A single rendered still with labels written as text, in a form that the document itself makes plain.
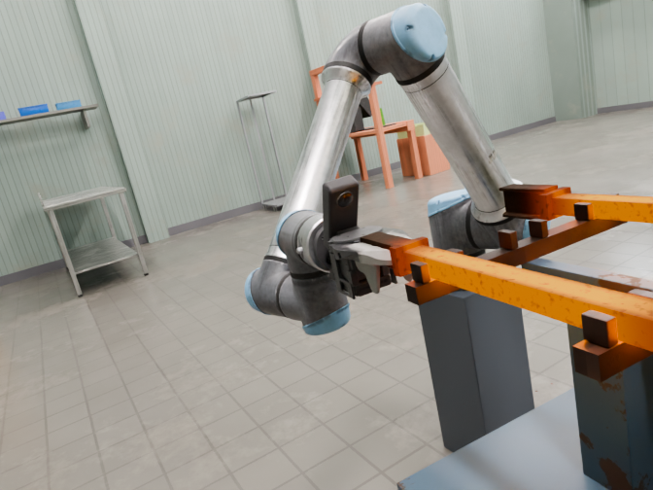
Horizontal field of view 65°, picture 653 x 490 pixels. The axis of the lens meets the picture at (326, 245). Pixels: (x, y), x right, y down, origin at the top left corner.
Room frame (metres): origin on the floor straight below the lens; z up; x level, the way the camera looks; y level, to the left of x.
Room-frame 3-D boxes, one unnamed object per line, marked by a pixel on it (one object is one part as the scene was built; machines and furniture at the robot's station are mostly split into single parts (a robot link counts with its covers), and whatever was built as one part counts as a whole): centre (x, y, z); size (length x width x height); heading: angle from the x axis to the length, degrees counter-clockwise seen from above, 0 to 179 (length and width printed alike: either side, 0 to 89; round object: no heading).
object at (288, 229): (0.87, 0.03, 0.97); 0.12 x 0.09 x 0.10; 21
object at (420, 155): (8.28, -1.23, 0.97); 1.50 x 1.34 x 1.94; 27
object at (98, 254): (5.96, 2.65, 0.52); 2.05 x 0.76 x 1.03; 27
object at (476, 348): (1.49, -0.39, 0.30); 0.22 x 0.22 x 0.60; 27
